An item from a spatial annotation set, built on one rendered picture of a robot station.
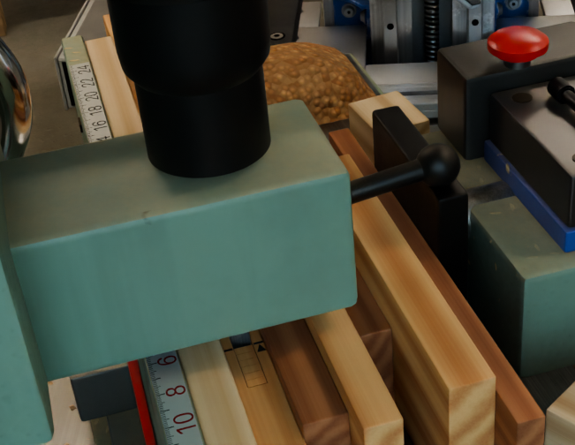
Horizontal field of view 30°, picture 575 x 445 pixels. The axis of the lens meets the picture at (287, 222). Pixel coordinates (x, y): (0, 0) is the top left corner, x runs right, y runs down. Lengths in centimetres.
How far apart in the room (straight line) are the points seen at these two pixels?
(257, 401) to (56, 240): 11
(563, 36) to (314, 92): 20
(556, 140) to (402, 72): 67
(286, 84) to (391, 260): 27
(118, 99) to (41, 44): 249
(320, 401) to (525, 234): 13
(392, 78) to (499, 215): 64
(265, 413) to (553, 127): 19
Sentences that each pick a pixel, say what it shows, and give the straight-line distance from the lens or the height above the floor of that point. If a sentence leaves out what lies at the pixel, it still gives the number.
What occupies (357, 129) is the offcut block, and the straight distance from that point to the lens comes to 68.
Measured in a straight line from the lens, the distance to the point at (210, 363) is 48.
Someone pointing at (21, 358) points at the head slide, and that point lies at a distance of 41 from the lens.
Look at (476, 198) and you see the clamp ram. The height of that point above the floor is 96.
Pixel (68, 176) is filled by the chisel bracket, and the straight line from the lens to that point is 46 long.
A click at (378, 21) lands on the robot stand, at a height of 76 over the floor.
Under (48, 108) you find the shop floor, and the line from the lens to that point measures 282.
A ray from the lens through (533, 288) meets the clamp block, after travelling 50.
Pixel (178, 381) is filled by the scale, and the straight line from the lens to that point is 46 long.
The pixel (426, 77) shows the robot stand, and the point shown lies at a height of 73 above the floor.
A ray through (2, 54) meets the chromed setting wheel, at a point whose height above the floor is 104.
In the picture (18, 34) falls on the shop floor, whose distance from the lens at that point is 327.
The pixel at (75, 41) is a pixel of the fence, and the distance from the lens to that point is 77.
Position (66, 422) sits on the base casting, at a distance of 69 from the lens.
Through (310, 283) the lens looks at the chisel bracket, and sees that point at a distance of 46.
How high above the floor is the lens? 126
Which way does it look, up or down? 34 degrees down
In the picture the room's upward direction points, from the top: 6 degrees counter-clockwise
